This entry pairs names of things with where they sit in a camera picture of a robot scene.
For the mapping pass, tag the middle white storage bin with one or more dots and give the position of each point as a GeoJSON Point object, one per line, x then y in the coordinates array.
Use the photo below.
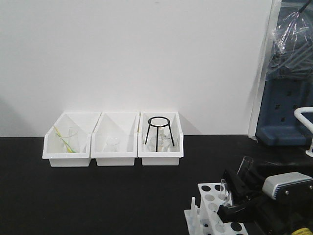
{"type": "Point", "coordinates": [123, 125]}

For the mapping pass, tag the white storage bin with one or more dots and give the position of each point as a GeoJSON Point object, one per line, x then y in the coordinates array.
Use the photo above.
{"type": "Point", "coordinates": [173, 155]}
{"type": "Point", "coordinates": [54, 149]}
{"type": "Point", "coordinates": [123, 125]}

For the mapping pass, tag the left white storage bin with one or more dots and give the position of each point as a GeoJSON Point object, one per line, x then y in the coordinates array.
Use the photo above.
{"type": "Point", "coordinates": [54, 149]}

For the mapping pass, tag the clear glass test tube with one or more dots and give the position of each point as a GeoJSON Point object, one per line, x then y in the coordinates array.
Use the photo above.
{"type": "Point", "coordinates": [245, 167]}

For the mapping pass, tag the black wire tripod stand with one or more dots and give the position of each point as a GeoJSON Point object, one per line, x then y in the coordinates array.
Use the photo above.
{"type": "Point", "coordinates": [159, 127]}

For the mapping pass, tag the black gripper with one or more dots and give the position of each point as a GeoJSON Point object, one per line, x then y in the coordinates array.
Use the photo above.
{"type": "Point", "coordinates": [273, 217]}

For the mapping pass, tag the right white storage bin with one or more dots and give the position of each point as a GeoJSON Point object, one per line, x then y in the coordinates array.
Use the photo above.
{"type": "Point", "coordinates": [173, 155]}

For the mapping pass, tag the clear plastic bag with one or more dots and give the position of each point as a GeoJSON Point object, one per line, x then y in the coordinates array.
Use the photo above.
{"type": "Point", "coordinates": [292, 51]}

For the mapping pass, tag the glass flask middle bin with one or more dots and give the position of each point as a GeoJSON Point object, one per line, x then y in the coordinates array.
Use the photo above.
{"type": "Point", "coordinates": [112, 144]}

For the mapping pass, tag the yellow green tubing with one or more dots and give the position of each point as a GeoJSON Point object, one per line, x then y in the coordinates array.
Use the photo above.
{"type": "Point", "coordinates": [64, 140]}

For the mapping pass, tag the clear test tube in rack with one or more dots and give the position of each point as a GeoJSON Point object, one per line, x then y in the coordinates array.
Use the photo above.
{"type": "Point", "coordinates": [224, 194]}

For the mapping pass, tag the blue pegboard drying rack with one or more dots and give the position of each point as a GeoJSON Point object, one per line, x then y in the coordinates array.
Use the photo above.
{"type": "Point", "coordinates": [277, 124]}

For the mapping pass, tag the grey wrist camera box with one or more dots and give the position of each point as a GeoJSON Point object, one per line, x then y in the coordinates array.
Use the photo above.
{"type": "Point", "coordinates": [286, 187]}

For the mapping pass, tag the glass beaker left bin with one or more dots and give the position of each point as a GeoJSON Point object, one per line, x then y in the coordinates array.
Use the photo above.
{"type": "Point", "coordinates": [72, 140]}

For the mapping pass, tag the glass flask right bin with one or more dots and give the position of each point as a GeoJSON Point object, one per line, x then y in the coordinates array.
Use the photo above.
{"type": "Point", "coordinates": [160, 143]}

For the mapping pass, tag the glass flask bin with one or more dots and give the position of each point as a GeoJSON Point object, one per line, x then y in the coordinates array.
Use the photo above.
{"type": "Point", "coordinates": [160, 143]}
{"type": "Point", "coordinates": [112, 144]}

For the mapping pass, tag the white test tube rack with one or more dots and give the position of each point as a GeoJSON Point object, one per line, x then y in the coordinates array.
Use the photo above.
{"type": "Point", "coordinates": [203, 219]}

